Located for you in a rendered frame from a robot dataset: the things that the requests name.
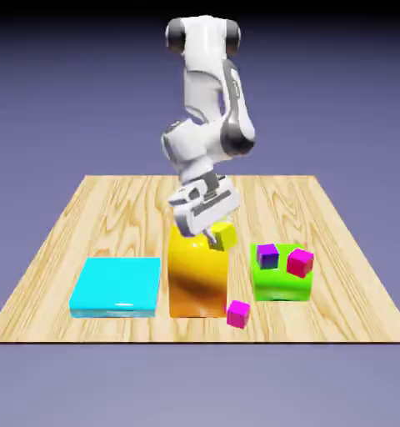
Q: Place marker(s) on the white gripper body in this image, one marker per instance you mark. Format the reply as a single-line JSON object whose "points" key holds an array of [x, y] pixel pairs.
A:
{"points": [[200, 210]]}

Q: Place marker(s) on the small red cube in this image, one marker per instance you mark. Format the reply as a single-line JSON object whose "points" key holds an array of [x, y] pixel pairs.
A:
{"points": [[299, 263]]}

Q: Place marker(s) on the small yellow cube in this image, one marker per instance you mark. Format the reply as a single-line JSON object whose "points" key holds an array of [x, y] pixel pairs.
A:
{"points": [[224, 236]]}

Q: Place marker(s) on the large green box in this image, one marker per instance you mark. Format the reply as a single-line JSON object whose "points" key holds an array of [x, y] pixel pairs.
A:
{"points": [[280, 283]]}

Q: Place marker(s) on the large orange box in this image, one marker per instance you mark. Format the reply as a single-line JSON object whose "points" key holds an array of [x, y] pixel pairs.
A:
{"points": [[197, 277]]}

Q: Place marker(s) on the small magenta cube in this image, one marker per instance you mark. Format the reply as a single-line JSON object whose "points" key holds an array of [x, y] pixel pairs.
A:
{"points": [[238, 314]]}

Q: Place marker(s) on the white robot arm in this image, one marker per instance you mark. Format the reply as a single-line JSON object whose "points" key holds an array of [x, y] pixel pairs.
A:
{"points": [[203, 86]]}

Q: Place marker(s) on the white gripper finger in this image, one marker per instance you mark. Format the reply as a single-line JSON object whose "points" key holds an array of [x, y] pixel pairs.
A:
{"points": [[210, 237]]}

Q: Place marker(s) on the small purple cube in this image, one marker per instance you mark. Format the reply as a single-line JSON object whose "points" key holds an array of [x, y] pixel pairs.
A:
{"points": [[268, 256]]}

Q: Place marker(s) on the large cyan box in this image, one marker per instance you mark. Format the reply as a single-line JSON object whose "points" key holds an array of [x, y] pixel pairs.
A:
{"points": [[116, 285]]}

